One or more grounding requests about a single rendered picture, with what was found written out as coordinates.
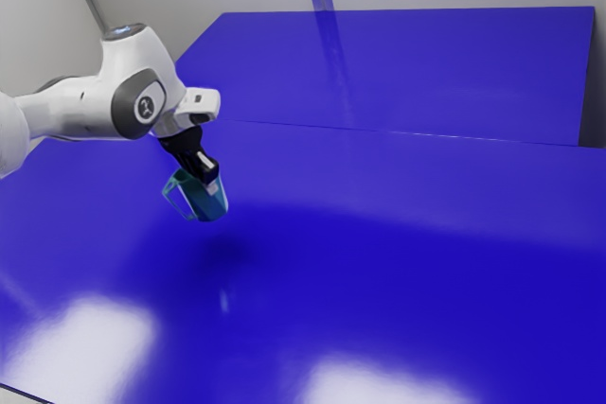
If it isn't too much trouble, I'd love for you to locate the teal faceted mug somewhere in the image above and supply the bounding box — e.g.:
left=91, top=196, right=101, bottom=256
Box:
left=161, top=167, right=230, bottom=223

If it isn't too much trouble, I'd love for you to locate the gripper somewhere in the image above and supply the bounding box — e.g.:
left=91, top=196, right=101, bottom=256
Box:
left=157, top=125, right=221, bottom=185

